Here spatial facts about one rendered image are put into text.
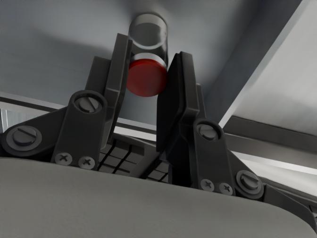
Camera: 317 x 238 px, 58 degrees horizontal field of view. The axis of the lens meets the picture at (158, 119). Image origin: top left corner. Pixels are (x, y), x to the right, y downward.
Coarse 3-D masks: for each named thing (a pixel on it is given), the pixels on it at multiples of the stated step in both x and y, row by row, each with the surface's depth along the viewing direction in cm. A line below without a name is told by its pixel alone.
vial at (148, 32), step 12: (132, 24) 15; (144, 24) 15; (156, 24) 15; (132, 36) 14; (144, 36) 14; (156, 36) 14; (132, 48) 13; (144, 48) 13; (156, 48) 13; (132, 60) 13; (156, 60) 13; (168, 60) 14
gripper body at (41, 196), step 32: (0, 160) 6; (32, 160) 7; (0, 192) 6; (32, 192) 6; (64, 192) 6; (96, 192) 6; (128, 192) 7; (160, 192) 7; (192, 192) 7; (0, 224) 5; (32, 224) 5; (64, 224) 6; (96, 224) 6; (128, 224) 6; (160, 224) 6; (192, 224) 6; (224, 224) 7; (256, 224) 7; (288, 224) 7
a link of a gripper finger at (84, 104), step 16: (80, 96) 9; (96, 96) 10; (80, 112) 9; (96, 112) 9; (64, 128) 8; (80, 128) 8; (96, 128) 9; (64, 144) 8; (80, 144) 8; (96, 144) 8; (64, 160) 7; (80, 160) 8; (96, 160) 8
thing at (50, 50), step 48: (0, 0) 15; (48, 0) 15; (96, 0) 15; (144, 0) 15; (192, 0) 15; (240, 0) 15; (288, 0) 13; (0, 48) 17; (48, 48) 17; (96, 48) 17; (192, 48) 17; (240, 48) 16; (0, 96) 15; (48, 96) 16; (240, 96) 15
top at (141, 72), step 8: (136, 64) 12; (144, 64) 12; (152, 64) 12; (160, 64) 13; (128, 72) 13; (136, 72) 13; (144, 72) 13; (152, 72) 13; (160, 72) 13; (128, 80) 13; (136, 80) 13; (144, 80) 13; (152, 80) 13; (160, 80) 13; (128, 88) 13; (136, 88) 13; (144, 88) 13; (152, 88) 13; (160, 88) 13; (144, 96) 14
